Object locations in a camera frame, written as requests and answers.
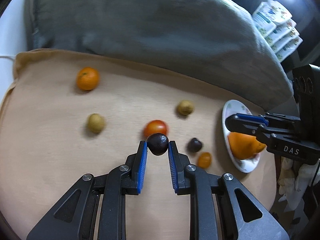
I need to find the red cherry tomato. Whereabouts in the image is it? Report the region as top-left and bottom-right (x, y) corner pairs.
(143, 120), (168, 138)

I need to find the white refill pouch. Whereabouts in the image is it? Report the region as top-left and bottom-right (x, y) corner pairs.
(265, 19), (296, 46)
(271, 28), (299, 53)
(252, 0), (292, 37)
(276, 36), (303, 63)

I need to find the small orange cherry tomato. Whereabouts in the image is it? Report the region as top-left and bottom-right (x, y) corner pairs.
(197, 152), (212, 169)

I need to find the grey plush cushion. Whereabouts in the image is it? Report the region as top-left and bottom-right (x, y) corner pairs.
(24, 0), (293, 110)

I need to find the small mandarin orange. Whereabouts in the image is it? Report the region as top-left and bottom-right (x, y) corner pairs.
(76, 67), (100, 91)

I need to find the white floral plate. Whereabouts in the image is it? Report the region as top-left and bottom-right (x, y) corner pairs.
(222, 100), (266, 173)

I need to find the white gloved right hand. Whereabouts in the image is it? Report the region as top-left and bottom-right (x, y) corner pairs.
(278, 157), (319, 211)

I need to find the tan fleece mat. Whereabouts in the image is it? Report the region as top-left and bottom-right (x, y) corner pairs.
(1, 50), (276, 239)

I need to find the dark purple grape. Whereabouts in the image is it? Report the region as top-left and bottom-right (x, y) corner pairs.
(187, 138), (203, 153)
(146, 133), (169, 156)

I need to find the large smooth orange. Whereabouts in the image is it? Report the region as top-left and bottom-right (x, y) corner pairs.
(228, 132), (266, 160)

